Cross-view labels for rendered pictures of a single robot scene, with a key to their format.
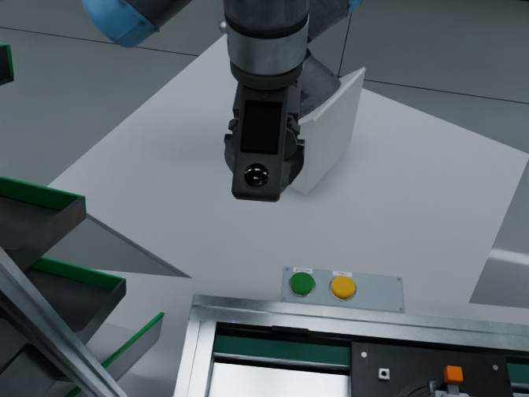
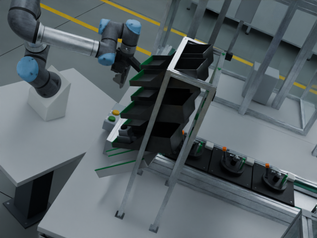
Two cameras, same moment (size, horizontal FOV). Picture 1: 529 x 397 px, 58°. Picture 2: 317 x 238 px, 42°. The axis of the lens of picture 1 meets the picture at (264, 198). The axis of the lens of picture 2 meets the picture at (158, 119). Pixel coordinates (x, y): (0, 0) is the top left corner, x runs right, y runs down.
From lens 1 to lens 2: 1.95 m
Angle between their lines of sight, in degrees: 65
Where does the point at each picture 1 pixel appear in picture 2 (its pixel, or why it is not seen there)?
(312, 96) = (58, 79)
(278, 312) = (118, 126)
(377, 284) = (116, 107)
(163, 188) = (40, 148)
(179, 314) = (99, 157)
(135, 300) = (89, 166)
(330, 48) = not seen: outside the picture
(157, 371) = not seen: hidden behind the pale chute
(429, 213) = (85, 95)
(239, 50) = (133, 50)
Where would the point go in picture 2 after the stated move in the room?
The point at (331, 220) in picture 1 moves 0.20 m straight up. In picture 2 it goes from (78, 114) to (84, 87)
